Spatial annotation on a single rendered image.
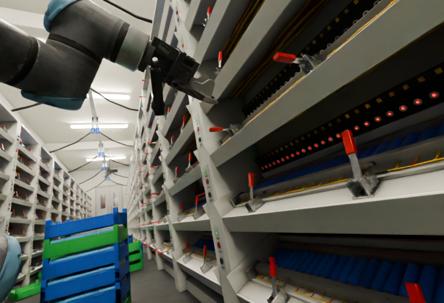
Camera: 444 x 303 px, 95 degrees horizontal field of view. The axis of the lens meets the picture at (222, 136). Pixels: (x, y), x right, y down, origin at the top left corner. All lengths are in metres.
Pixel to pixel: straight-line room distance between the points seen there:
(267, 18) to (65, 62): 0.39
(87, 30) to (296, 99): 0.40
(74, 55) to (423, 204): 0.54
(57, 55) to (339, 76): 0.46
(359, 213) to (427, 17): 0.23
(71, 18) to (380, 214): 0.56
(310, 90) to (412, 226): 0.21
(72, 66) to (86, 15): 0.10
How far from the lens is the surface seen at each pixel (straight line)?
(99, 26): 0.49
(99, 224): 1.20
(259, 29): 0.50
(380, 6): 0.38
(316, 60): 0.38
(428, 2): 0.31
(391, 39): 0.32
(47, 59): 0.46
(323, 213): 0.36
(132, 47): 0.49
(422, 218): 0.31
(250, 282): 0.69
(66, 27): 0.49
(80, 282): 1.23
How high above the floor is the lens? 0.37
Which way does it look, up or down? 19 degrees up
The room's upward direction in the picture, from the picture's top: 12 degrees counter-clockwise
